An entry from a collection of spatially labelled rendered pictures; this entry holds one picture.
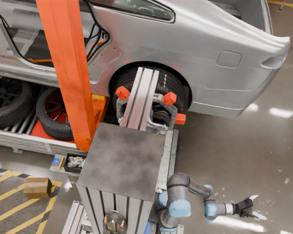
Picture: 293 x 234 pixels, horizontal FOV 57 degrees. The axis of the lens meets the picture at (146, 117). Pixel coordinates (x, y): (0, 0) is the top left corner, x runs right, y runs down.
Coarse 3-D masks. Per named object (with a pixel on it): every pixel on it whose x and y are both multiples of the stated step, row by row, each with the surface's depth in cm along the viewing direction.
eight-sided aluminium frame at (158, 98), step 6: (156, 96) 230; (162, 96) 227; (120, 102) 236; (126, 102) 235; (162, 102) 226; (120, 108) 243; (168, 108) 232; (174, 108) 237; (120, 114) 251; (174, 114) 237; (174, 120) 245; (168, 126) 254; (156, 132) 265
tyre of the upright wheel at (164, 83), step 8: (128, 72) 243; (136, 72) 236; (160, 72) 235; (168, 72) 239; (120, 80) 247; (128, 80) 234; (160, 80) 230; (168, 80) 234; (176, 80) 241; (128, 88) 232; (160, 88) 226; (168, 88) 229; (176, 88) 237; (184, 96) 256; (176, 104) 239
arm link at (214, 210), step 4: (208, 204) 164; (212, 204) 164; (216, 204) 164; (220, 204) 164; (224, 204) 164; (208, 208) 163; (212, 208) 162; (216, 208) 162; (220, 208) 162; (224, 208) 163; (208, 212) 162; (212, 212) 162; (216, 212) 162; (220, 212) 162; (224, 212) 162; (212, 216) 167; (216, 216) 165
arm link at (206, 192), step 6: (174, 174) 154; (180, 174) 153; (168, 180) 152; (174, 180) 149; (180, 180) 149; (186, 180) 153; (192, 180) 163; (192, 186) 161; (198, 186) 166; (204, 186) 174; (210, 186) 181; (192, 192) 165; (198, 192) 167; (204, 192) 171; (210, 192) 176; (204, 198) 176; (210, 198) 176
